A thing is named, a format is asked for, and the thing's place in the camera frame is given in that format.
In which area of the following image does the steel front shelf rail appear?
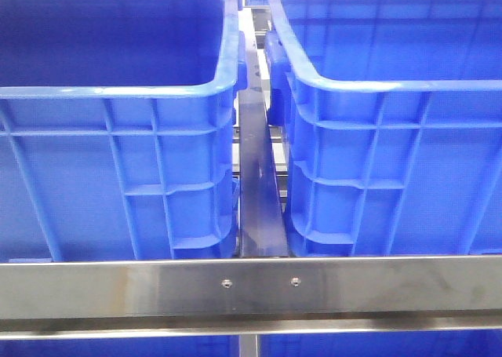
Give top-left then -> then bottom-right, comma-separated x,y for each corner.
1,255 -> 501,340

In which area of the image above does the lower left blue crate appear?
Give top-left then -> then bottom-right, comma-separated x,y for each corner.
1,336 -> 239,356

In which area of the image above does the lower right blue crate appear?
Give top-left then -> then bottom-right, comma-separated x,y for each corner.
260,330 -> 501,357

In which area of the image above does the left blue plastic crate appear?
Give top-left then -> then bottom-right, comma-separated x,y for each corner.
1,0 -> 247,263

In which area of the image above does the right blue plastic crate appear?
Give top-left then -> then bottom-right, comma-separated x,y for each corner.
266,0 -> 501,257

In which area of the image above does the blue plastic crate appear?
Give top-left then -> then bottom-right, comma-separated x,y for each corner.
1,0 -> 247,263
266,0 -> 501,257

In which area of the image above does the steel centre divider bar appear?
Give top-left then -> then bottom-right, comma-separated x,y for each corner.
237,42 -> 291,258

